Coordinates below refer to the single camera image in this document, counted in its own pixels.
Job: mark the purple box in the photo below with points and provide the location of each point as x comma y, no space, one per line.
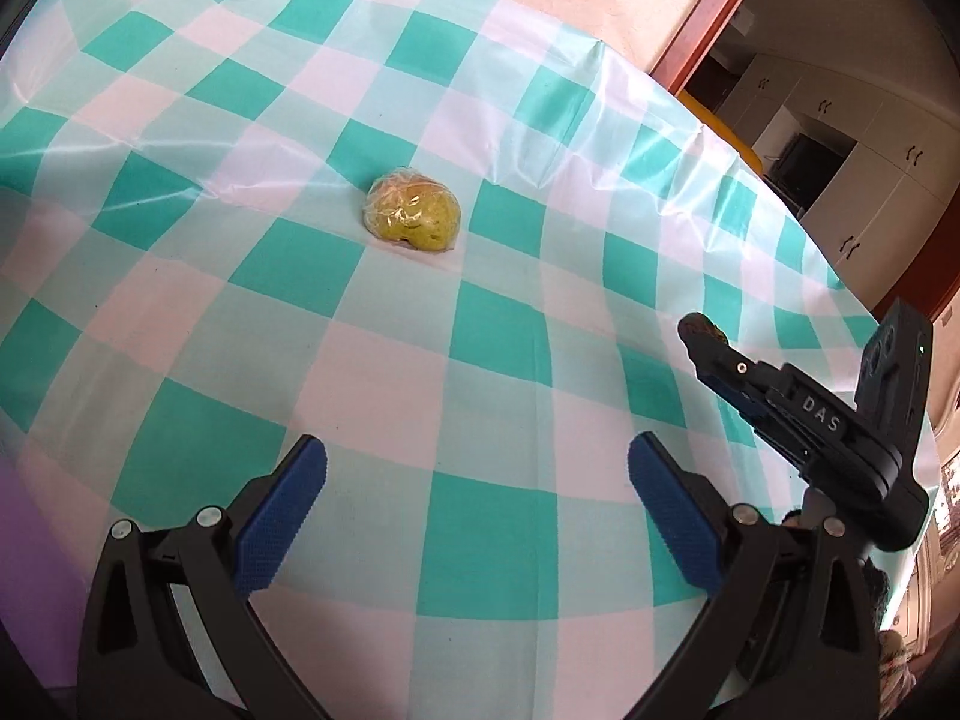
43,595

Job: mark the white kitchen cabinets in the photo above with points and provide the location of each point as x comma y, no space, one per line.
868,174

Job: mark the dark passion fruit middle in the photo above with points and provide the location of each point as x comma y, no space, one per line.
697,324

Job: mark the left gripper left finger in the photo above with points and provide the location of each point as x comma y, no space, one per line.
135,659

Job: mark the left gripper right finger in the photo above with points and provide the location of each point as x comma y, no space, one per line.
787,629

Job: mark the red wooden door frame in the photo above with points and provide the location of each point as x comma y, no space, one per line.
691,42

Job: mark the teal checkered tablecloth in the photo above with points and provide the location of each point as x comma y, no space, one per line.
188,286

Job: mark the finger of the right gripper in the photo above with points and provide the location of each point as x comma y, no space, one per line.
755,389

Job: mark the wrapped yellow fruit half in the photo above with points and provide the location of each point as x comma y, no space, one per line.
405,207

